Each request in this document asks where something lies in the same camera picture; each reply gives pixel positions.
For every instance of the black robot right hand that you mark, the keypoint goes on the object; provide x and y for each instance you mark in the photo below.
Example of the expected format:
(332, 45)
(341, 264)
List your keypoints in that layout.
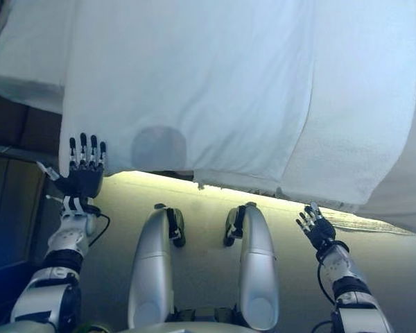
(320, 230)

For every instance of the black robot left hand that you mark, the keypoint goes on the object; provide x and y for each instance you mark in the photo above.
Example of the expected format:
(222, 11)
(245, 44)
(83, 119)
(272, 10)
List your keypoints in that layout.
(83, 180)

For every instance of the white fringed blanket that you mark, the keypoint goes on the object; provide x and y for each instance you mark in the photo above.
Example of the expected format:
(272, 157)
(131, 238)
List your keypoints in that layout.
(350, 138)

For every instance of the white duvet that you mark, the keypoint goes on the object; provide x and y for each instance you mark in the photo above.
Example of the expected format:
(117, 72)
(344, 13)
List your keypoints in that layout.
(194, 86)

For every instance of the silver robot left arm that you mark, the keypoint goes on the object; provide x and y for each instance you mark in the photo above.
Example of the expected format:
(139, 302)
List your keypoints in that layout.
(62, 239)

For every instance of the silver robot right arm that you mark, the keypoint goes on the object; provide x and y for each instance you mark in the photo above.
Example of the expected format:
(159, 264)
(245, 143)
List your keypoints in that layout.
(346, 274)

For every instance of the light grey rug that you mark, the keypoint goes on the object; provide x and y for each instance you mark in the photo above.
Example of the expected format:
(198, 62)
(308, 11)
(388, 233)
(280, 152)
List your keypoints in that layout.
(360, 222)

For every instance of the silver robot right leg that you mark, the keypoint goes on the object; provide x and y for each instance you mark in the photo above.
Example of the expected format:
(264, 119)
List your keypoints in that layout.
(260, 270)

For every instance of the silver robot leg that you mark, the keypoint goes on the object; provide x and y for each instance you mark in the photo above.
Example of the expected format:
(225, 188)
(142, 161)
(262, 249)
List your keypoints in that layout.
(152, 270)
(260, 270)

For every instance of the dark brown nightstand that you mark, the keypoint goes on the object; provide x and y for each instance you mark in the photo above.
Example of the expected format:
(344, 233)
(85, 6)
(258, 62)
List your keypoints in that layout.
(10, 208)

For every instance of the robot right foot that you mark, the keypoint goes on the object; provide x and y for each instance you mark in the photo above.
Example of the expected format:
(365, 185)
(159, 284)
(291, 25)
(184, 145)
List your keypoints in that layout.
(230, 232)

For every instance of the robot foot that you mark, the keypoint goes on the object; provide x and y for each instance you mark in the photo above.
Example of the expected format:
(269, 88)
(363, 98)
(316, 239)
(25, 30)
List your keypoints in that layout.
(178, 229)
(230, 232)

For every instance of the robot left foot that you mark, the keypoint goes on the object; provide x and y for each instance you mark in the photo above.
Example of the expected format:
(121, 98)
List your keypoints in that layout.
(178, 229)

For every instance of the silver robot left leg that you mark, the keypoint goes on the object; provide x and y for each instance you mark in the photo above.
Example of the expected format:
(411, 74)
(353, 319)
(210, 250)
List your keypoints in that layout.
(152, 270)

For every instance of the white mattress sheet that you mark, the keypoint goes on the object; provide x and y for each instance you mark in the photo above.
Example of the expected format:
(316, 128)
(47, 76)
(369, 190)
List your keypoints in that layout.
(27, 52)

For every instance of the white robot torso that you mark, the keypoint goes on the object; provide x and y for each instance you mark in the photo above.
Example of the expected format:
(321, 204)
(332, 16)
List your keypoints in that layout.
(194, 326)

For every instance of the brown bed frame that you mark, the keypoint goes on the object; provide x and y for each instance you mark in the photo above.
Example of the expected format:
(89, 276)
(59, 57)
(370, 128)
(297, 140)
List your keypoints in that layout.
(21, 125)

